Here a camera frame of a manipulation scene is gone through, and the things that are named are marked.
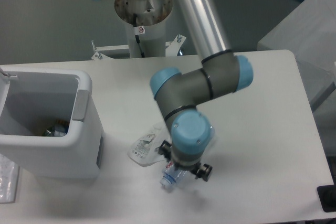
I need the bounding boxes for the white plastic wrapper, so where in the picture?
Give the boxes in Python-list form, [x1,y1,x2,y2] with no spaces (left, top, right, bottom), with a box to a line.
[127,122,171,167]

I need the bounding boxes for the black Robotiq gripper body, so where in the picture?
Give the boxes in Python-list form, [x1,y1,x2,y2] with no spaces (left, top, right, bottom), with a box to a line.
[167,155,202,176]

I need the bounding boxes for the black device at table edge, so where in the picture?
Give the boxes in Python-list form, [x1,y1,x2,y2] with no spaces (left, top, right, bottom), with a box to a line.
[317,185,335,212]

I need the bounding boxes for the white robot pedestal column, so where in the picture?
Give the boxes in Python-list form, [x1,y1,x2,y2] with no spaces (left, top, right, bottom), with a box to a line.
[114,0,173,58]

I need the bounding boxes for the clear plastic sheet packet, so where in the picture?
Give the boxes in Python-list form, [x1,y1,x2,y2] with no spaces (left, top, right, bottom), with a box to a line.
[1,155,19,204]

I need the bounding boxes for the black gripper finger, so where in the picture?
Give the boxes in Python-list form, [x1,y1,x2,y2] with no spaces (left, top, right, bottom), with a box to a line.
[158,140,172,162]
[195,164,212,182]

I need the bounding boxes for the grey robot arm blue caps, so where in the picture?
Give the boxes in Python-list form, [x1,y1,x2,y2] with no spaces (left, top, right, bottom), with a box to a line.
[114,0,254,181]

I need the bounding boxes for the white trash can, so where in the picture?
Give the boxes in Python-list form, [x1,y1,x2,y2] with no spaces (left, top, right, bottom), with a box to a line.
[1,66,104,179]

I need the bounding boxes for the white side table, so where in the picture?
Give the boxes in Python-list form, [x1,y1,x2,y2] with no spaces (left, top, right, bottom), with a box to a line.
[257,0,335,111]

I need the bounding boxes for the clear crushed plastic bottle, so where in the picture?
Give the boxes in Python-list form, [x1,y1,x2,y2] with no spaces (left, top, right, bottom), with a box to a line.
[160,162,195,191]

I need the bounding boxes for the white pedestal base frame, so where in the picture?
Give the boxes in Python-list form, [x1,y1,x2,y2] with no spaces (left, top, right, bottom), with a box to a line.
[91,34,187,60]

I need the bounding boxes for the black cable on pedestal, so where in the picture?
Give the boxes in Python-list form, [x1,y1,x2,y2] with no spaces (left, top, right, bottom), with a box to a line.
[132,13,145,58]

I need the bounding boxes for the trash inside bin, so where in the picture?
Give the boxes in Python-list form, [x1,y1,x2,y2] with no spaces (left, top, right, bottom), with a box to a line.
[42,120,70,137]

